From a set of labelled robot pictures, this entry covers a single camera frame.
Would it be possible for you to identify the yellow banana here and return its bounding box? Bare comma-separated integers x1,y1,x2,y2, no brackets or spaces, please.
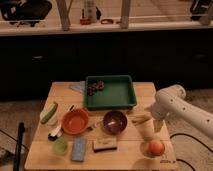
131,113,152,124

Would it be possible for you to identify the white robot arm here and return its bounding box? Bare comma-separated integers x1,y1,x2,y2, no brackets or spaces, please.
147,84,213,139

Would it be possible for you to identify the purple bowl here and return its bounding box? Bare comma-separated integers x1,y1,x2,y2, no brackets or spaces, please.
102,110,128,135

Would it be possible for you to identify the red bowl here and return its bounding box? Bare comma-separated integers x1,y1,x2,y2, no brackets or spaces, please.
62,109,89,135

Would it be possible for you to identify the orange fruit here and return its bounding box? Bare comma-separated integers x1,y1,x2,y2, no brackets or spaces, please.
148,140,165,156

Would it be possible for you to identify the green plastic tray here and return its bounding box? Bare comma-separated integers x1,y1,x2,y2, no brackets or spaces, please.
84,75,137,110

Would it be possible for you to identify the brown eraser block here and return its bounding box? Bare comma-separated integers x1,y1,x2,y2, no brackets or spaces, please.
93,138,117,153

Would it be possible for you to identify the dark grapes bunch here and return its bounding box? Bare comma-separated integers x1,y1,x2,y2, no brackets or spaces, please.
87,81,105,96

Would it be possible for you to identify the blue sponge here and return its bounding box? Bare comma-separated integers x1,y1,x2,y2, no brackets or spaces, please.
71,137,86,162

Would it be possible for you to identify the clear plastic bag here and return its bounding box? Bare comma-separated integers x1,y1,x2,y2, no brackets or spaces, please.
70,81,85,94

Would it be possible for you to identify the wooden table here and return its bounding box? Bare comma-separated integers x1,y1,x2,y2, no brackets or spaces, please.
25,82,178,171

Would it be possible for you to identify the green cucumber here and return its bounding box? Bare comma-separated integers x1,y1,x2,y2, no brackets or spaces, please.
40,102,58,124

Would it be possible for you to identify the white dish brush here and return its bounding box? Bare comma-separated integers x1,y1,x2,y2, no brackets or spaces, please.
47,104,76,142

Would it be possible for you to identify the white bottle on shelf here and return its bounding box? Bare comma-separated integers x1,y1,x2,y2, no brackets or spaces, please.
84,0,97,23

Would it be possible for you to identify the black pole stand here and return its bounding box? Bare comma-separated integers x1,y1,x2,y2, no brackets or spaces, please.
13,122,25,171

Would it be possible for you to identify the black office chair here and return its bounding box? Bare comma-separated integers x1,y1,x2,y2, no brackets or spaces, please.
0,0,52,27

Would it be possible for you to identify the black cable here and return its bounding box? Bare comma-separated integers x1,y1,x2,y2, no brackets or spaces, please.
169,132,213,171

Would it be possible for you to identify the red ring on shelf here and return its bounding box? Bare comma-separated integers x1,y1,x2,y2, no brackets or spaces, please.
79,18,92,26

